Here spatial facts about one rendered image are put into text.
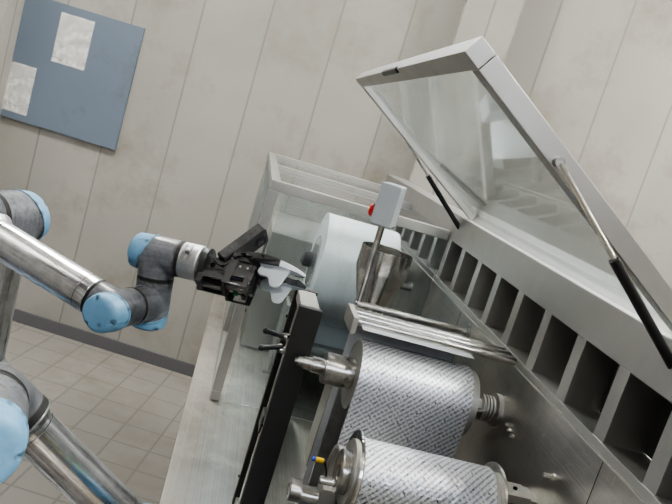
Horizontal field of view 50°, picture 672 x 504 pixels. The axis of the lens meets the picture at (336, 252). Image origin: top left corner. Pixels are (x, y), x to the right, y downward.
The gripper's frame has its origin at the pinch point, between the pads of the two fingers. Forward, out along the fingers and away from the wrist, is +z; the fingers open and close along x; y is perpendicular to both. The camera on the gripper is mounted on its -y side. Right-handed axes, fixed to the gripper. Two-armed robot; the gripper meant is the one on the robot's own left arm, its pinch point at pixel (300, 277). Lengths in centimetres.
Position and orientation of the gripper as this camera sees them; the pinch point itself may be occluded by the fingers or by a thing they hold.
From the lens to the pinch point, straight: 143.4
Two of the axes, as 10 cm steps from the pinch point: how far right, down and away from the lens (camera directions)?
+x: -0.1, -5.8, -8.1
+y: -2.7, 7.8, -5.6
